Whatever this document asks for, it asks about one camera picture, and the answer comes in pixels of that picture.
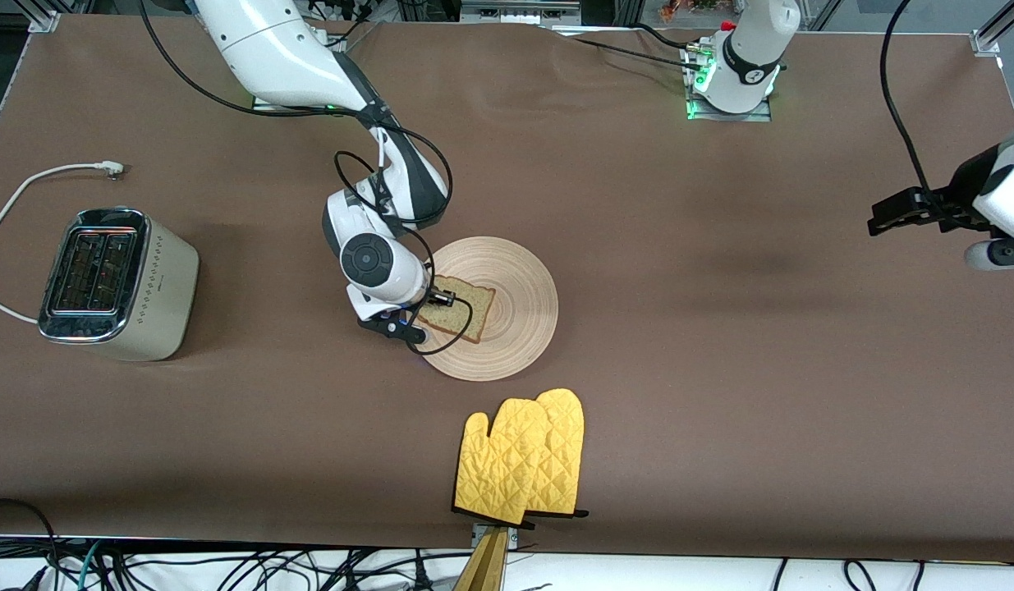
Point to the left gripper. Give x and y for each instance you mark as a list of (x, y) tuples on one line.
[(956, 207)]

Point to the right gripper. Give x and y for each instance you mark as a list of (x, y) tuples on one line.
[(434, 295)]

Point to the brown bread slice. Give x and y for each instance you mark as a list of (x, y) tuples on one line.
[(470, 312)]

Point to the round wooden plate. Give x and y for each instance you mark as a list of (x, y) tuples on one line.
[(515, 312)]

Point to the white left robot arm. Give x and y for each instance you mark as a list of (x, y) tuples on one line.
[(745, 74)]

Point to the cream and chrome toaster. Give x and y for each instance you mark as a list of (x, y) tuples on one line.
[(166, 287)]

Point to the yellow quilted oven mitt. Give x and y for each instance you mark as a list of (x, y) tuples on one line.
[(566, 451), (498, 468)]

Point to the brown table cover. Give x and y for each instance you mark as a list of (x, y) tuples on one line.
[(638, 205)]

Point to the wooden stick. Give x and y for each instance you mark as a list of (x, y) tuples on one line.
[(486, 570)]

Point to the grey power strip box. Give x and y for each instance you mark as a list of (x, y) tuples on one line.
[(519, 12)]

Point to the orange plastic item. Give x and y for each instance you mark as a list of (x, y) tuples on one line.
[(671, 10)]

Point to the aluminium frame profile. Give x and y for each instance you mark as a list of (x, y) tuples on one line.
[(987, 41), (43, 20)]

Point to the small metal bracket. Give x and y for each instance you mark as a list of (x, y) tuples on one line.
[(476, 535)]

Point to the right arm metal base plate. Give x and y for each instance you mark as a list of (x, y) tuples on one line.
[(259, 104)]

